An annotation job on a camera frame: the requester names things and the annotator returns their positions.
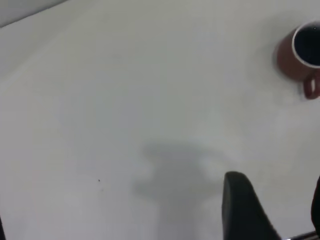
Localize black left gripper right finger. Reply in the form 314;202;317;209
310;174;320;237

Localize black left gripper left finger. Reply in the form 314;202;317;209
221;171;283;240

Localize red ceramic mug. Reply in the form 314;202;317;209
276;21;320;100

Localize dark coffee liquid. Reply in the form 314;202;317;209
293;23;320;66

